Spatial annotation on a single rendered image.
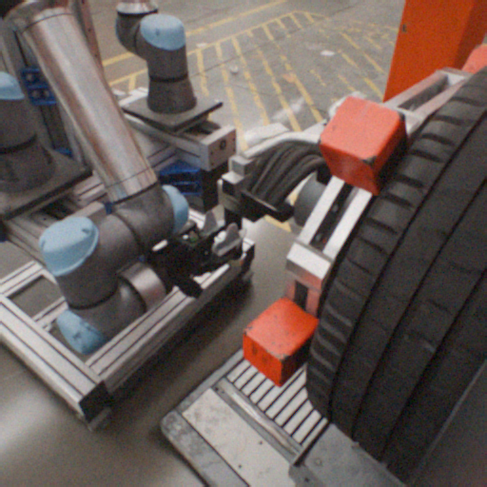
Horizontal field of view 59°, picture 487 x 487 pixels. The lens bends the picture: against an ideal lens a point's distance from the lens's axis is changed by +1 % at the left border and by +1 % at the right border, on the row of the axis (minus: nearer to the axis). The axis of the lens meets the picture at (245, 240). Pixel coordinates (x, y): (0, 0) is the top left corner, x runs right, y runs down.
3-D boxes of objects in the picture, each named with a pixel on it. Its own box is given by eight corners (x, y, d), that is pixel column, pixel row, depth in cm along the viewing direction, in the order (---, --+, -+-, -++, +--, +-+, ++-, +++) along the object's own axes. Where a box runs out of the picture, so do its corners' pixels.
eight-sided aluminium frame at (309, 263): (299, 420, 80) (341, 176, 44) (272, 397, 84) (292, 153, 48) (430, 270, 110) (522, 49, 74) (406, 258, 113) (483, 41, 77)
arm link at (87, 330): (70, 326, 57) (93, 369, 61) (137, 281, 63) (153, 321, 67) (44, 305, 61) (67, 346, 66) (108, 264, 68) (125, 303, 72)
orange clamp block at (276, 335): (319, 350, 64) (281, 391, 59) (279, 321, 68) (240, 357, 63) (324, 321, 60) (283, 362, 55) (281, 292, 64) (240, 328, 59)
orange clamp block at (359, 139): (381, 199, 53) (371, 164, 45) (329, 176, 57) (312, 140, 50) (412, 153, 54) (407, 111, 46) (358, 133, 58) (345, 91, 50)
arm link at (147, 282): (150, 321, 68) (119, 296, 72) (172, 304, 71) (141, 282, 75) (144, 290, 63) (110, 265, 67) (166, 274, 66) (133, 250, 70)
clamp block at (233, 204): (253, 224, 73) (254, 200, 70) (217, 204, 78) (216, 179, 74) (272, 212, 76) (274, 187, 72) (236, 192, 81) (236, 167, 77)
